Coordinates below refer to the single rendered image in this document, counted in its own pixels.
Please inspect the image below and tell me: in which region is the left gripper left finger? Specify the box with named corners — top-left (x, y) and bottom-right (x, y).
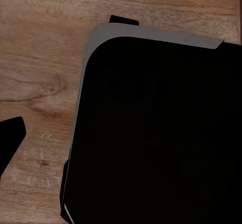
top-left (0, 116), bottom-right (26, 177)

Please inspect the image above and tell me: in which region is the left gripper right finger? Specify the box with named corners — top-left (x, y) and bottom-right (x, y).
top-left (226, 116), bottom-right (242, 157)

